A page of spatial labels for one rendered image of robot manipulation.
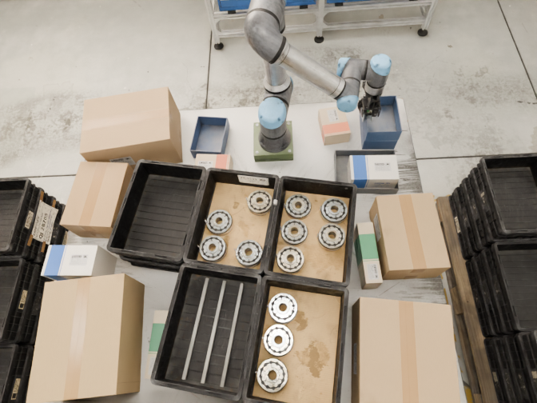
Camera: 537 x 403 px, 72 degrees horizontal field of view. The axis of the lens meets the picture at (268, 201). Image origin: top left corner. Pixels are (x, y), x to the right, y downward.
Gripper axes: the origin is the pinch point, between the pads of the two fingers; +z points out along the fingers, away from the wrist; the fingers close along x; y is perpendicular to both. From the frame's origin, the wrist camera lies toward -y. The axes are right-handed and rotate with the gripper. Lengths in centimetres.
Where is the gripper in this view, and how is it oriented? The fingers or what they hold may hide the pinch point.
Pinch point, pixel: (364, 116)
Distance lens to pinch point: 176.4
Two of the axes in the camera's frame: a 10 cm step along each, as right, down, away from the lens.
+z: 0.7, 4.2, 9.1
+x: 10.0, -0.1, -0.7
